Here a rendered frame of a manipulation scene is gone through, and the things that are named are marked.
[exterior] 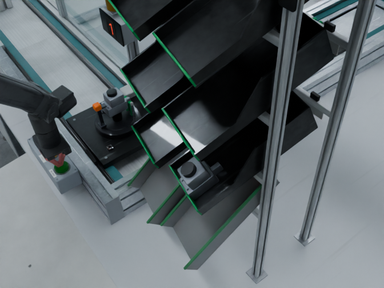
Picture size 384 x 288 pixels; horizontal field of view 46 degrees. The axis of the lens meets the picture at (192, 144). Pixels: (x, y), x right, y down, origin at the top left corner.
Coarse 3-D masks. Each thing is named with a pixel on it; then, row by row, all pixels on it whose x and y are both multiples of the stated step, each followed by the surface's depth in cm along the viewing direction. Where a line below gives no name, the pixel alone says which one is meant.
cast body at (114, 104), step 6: (108, 90) 128; (114, 90) 128; (108, 96) 128; (114, 96) 128; (120, 96) 128; (102, 102) 131; (108, 102) 129; (114, 102) 128; (120, 102) 130; (126, 102) 131; (108, 108) 130; (114, 108) 130; (120, 108) 131; (126, 108) 133; (108, 114) 130; (114, 114) 131
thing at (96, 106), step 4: (96, 104) 127; (100, 104) 128; (104, 104) 129; (96, 108) 127; (100, 108) 128; (96, 112) 129; (100, 112) 129; (100, 116) 130; (100, 120) 131; (100, 124) 132
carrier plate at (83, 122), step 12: (144, 108) 141; (72, 120) 139; (84, 120) 139; (84, 132) 135; (96, 132) 135; (84, 144) 134; (96, 144) 131; (108, 144) 131; (120, 144) 131; (132, 144) 131; (96, 156) 128; (108, 156) 128; (120, 156) 128
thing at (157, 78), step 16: (160, 48) 91; (128, 64) 90; (144, 64) 91; (160, 64) 89; (128, 80) 88; (144, 80) 89; (160, 80) 87; (176, 80) 85; (144, 96) 87; (160, 96) 82
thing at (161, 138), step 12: (144, 120) 102; (156, 120) 102; (168, 120) 101; (144, 132) 102; (156, 132) 101; (168, 132) 99; (144, 144) 99; (156, 144) 99; (168, 144) 97; (180, 144) 94; (156, 156) 97; (168, 156) 94
